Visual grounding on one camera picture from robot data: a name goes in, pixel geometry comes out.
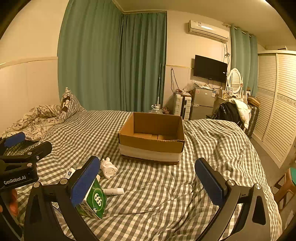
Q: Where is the silver small fridge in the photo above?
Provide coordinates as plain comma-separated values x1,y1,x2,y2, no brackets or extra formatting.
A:
191,87,219,121

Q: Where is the floral quilt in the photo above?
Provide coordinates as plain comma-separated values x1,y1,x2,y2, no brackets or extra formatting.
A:
0,104,68,142

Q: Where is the clear plastic water jug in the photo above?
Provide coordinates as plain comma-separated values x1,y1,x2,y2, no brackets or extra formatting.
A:
151,104,167,114

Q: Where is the green and white medicine box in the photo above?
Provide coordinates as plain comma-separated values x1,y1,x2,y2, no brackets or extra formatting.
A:
75,177,107,220

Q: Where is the black wall television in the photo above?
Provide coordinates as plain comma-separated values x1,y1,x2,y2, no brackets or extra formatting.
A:
193,55,228,83

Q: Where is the white pig figurine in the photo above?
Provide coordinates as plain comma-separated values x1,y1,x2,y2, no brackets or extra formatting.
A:
100,157,117,179

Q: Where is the dark wall cable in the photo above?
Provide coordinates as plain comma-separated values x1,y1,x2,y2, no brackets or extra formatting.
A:
171,68,179,92

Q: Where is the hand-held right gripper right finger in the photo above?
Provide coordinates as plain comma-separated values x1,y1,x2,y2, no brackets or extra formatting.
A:
195,158,272,241

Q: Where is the white jacket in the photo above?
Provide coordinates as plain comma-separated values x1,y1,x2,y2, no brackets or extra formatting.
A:
228,98,251,129

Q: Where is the white oval mirror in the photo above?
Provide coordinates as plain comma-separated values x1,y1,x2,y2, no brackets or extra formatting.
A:
227,68,245,94

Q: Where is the white tube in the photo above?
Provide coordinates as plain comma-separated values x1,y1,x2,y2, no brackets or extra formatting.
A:
102,187,125,196

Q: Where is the brown cardboard box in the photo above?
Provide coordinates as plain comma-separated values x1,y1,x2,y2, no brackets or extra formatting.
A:
118,112,185,166

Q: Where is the checked pillow with brown pattern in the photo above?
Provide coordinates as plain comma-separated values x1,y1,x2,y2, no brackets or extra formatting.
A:
60,87,86,117

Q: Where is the wooden stool with green seat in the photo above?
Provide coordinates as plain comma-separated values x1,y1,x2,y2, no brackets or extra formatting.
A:
272,168,296,212

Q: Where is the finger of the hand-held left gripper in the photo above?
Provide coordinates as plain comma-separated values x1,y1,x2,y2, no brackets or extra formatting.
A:
0,132,40,149
0,141,53,171

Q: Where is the small white bottle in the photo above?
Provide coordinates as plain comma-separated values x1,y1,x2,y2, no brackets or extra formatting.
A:
65,167,77,179

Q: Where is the white louvred wardrobe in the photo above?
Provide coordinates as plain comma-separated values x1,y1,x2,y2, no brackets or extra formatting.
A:
251,50,296,169

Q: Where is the green corner curtain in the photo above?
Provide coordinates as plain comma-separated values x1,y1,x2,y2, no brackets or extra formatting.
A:
119,12,167,113

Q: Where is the black jacket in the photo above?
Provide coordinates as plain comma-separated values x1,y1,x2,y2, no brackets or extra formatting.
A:
213,101,242,128

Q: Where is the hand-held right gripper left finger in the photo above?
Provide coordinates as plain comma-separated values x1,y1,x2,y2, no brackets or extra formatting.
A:
23,156,101,241

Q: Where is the white suitcase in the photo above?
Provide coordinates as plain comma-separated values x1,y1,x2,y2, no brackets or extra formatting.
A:
173,93,192,121

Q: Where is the dark checked suitcase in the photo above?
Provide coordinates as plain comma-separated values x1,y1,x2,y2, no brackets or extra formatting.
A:
244,105,260,138

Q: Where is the white air conditioner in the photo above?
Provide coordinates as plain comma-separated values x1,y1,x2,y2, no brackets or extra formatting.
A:
188,19,230,43

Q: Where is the person's left hand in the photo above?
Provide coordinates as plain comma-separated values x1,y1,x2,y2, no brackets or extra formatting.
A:
0,189,19,217

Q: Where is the white pole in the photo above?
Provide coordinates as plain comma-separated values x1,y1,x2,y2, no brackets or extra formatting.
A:
156,64,162,109

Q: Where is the wide green curtain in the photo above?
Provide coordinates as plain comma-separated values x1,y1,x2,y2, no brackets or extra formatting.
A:
57,0,123,112

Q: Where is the clear plastic bag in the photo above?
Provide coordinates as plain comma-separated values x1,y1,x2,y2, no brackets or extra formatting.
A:
184,81,197,93

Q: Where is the narrow green curtain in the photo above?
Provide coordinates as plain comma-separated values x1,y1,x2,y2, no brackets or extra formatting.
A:
230,24,259,98

